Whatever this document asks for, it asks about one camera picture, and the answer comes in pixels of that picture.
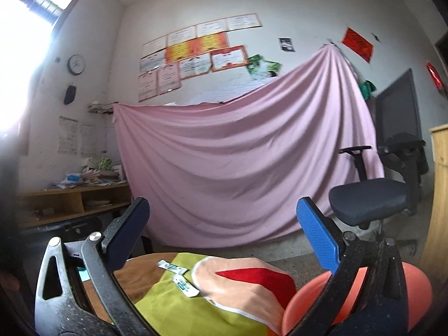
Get colourful printed blanket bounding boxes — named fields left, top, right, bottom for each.
left=82, top=252, right=298, bottom=336

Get red hanging ornament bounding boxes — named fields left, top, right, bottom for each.
left=425, top=61, right=444, bottom=95

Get salmon plastic basin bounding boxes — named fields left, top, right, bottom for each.
left=282, top=262, right=433, bottom=336

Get red paper wall sign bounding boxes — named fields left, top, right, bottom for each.
left=341, top=27, right=374, bottom=64

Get round wall clock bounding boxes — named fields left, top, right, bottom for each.
left=67, top=54, right=87, bottom=75

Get white sachet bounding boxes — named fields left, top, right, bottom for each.
left=157, top=260, right=190, bottom=275
left=171, top=275, right=200, bottom=298

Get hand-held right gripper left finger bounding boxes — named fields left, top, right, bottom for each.
left=34, top=197, right=155, bottom=336

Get wooden cabinet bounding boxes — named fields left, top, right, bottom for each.
left=418, top=123, right=448, bottom=281

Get white wall calendar sheets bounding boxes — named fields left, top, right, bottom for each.
left=57, top=115, right=96, bottom=157

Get group of wall certificates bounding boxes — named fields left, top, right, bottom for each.
left=137, top=13, right=263, bottom=103

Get wooden shelf desk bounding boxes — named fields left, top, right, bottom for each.
left=19, top=182, right=132, bottom=230

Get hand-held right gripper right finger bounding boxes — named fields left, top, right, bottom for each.
left=296, top=197, right=409, bottom=336

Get window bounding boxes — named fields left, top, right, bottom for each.
left=0, top=0, right=88, bottom=141

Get pink hanging cloth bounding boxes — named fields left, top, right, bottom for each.
left=113, top=44, right=385, bottom=249

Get grey paper bundle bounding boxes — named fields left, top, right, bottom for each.
left=87, top=101, right=118, bottom=115

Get green hanging bag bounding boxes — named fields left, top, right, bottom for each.
left=360, top=80, right=377, bottom=101

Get black office chair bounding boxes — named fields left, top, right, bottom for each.
left=329, top=68, right=429, bottom=249

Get pile of papers and books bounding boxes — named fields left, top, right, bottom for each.
left=51, top=156, right=127, bottom=190

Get green wall poster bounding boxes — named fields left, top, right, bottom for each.
left=246, top=54, right=283, bottom=82

